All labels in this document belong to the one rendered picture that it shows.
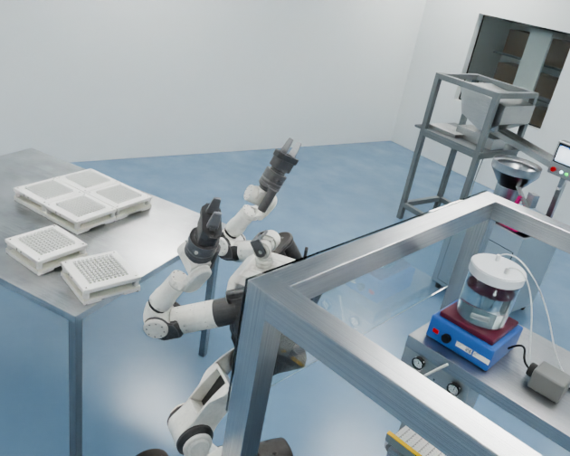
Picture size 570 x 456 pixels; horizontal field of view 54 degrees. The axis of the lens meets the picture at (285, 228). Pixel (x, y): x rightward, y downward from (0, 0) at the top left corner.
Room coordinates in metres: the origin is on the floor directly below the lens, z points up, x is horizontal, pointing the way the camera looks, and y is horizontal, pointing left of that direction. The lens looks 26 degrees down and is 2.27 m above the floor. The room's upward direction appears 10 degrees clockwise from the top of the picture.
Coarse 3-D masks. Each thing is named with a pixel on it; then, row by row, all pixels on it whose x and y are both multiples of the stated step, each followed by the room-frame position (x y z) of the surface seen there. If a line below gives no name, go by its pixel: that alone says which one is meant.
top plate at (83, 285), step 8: (88, 256) 2.07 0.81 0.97; (96, 256) 2.08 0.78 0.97; (104, 256) 2.09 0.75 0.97; (120, 256) 2.12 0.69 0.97; (64, 264) 1.97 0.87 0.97; (72, 264) 1.98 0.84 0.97; (88, 264) 2.01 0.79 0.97; (128, 264) 2.06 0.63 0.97; (72, 272) 1.93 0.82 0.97; (80, 272) 1.93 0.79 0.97; (128, 272) 2.00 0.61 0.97; (136, 272) 2.01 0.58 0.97; (80, 280) 1.88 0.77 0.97; (96, 280) 1.90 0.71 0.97; (104, 280) 1.91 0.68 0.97; (112, 280) 1.92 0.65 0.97; (120, 280) 1.93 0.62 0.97; (128, 280) 1.95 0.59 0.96; (136, 280) 1.97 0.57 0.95; (80, 288) 1.84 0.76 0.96; (88, 288) 1.84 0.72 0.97; (96, 288) 1.85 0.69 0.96; (104, 288) 1.88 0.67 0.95
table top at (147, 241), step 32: (0, 160) 3.06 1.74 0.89; (32, 160) 3.14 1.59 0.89; (0, 192) 2.65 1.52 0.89; (0, 224) 2.32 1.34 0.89; (32, 224) 2.37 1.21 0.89; (128, 224) 2.55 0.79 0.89; (160, 224) 2.61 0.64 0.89; (192, 224) 2.68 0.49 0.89; (224, 224) 2.75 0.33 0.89; (0, 256) 2.06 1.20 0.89; (128, 256) 2.25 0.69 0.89; (160, 256) 2.30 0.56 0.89; (32, 288) 1.87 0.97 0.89; (64, 288) 1.91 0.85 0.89
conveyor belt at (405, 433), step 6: (396, 432) 1.46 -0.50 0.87; (402, 432) 1.45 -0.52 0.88; (408, 432) 1.46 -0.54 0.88; (414, 432) 1.46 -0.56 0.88; (402, 438) 1.43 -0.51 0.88; (408, 438) 1.43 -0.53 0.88; (414, 438) 1.44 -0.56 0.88; (420, 438) 1.44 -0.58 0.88; (408, 444) 1.41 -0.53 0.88; (414, 444) 1.41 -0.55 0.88; (420, 444) 1.41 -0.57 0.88; (426, 444) 1.42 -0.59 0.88; (420, 450) 1.39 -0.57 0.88; (426, 450) 1.40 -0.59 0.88; (432, 450) 1.40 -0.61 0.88; (438, 450) 1.41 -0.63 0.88
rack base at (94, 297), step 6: (66, 276) 1.96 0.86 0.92; (66, 282) 1.94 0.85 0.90; (72, 282) 1.92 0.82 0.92; (72, 288) 1.90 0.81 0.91; (78, 288) 1.89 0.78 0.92; (114, 288) 1.94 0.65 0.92; (120, 288) 1.94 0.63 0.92; (126, 288) 1.95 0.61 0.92; (132, 288) 1.96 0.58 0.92; (138, 288) 1.98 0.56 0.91; (78, 294) 1.86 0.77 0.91; (90, 294) 1.86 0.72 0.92; (96, 294) 1.87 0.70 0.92; (102, 294) 1.88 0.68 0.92; (108, 294) 1.89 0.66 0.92; (114, 294) 1.91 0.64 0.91; (84, 300) 1.82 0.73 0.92; (90, 300) 1.84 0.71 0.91; (96, 300) 1.85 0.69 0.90
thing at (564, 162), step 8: (560, 144) 4.03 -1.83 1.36; (568, 144) 3.99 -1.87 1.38; (560, 152) 4.01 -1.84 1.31; (568, 152) 3.97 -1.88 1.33; (552, 160) 4.04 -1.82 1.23; (560, 160) 3.99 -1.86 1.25; (568, 160) 3.95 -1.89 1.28; (552, 168) 4.00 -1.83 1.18; (560, 168) 3.98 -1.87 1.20; (568, 168) 3.94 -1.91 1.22; (560, 176) 3.96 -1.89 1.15; (568, 176) 3.92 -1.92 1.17; (560, 184) 3.99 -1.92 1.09; (560, 192) 3.97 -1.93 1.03; (552, 200) 4.00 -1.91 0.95; (552, 208) 3.98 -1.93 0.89; (552, 216) 3.99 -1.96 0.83
